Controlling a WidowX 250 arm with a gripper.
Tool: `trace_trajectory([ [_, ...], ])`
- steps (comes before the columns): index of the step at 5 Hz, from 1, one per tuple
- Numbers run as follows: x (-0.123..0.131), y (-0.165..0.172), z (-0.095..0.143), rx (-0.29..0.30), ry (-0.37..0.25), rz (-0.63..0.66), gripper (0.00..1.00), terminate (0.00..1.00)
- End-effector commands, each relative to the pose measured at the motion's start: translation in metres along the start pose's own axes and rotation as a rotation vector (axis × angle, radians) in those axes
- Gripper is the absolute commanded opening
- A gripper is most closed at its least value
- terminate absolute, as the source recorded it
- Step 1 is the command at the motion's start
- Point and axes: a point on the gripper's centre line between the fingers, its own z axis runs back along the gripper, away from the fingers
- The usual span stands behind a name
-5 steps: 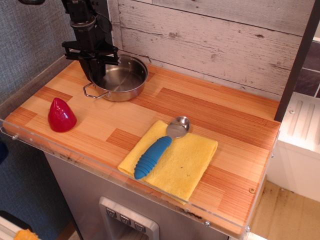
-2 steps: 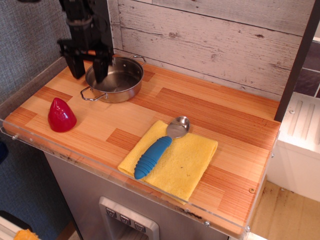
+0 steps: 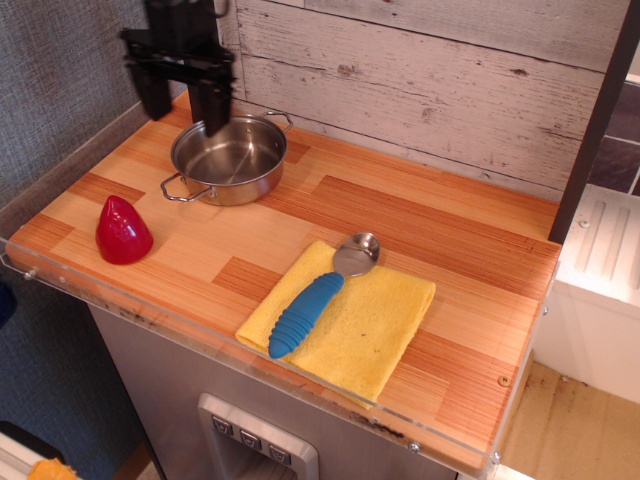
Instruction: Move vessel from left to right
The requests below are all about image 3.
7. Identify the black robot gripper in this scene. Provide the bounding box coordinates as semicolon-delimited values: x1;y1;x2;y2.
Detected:
119;1;234;137

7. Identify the stainless steel pot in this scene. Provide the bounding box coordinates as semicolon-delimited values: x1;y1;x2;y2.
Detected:
160;111;293;206

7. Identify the red plastic pepper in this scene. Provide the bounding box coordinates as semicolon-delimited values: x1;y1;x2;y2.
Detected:
95;195;154;265

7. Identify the clear acrylic edge guard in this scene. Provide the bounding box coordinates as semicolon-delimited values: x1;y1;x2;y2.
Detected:
3;241;540;479

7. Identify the yellow folded cloth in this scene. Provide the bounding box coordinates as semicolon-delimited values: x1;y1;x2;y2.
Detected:
235;241;436;407

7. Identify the grey toy fridge cabinet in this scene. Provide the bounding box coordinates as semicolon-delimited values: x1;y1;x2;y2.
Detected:
90;307;457;479

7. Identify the orange object bottom left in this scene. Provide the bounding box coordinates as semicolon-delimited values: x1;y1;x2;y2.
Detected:
27;459;79;480

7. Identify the white toy sink unit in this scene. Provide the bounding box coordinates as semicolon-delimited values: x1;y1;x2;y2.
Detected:
533;185;639;402

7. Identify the blue handled metal spoon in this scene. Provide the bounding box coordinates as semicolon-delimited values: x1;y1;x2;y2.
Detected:
267;232;381;359

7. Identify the dark right frame post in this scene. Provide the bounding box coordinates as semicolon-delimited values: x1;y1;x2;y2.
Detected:
548;0;639;244

